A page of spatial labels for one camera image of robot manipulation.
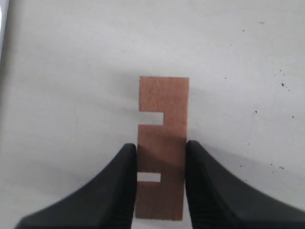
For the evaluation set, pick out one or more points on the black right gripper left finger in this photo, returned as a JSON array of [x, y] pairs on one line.
[[106, 202]]

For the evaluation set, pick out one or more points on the white plastic tray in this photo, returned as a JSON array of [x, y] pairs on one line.
[[4, 5]]

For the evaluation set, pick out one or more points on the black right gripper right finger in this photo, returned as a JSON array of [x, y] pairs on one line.
[[217, 199]]

